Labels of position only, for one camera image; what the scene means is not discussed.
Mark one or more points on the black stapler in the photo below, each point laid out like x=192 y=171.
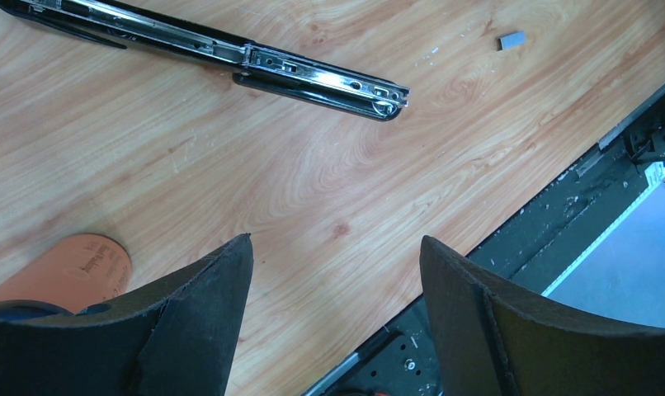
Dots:
x=254 y=65

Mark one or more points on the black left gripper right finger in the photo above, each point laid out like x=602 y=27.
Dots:
x=494 y=337

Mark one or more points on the orange round object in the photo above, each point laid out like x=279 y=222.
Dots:
x=78 y=271

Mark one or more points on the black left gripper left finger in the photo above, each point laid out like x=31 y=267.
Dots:
x=174 y=336

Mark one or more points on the loose staple strip piece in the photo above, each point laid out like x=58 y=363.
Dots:
x=511 y=40

